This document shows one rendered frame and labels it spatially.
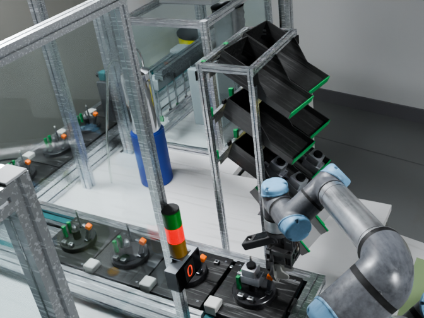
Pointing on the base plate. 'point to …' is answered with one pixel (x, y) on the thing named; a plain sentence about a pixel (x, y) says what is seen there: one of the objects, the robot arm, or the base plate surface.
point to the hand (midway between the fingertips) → (275, 277)
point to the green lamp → (172, 221)
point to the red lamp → (175, 236)
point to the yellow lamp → (177, 252)
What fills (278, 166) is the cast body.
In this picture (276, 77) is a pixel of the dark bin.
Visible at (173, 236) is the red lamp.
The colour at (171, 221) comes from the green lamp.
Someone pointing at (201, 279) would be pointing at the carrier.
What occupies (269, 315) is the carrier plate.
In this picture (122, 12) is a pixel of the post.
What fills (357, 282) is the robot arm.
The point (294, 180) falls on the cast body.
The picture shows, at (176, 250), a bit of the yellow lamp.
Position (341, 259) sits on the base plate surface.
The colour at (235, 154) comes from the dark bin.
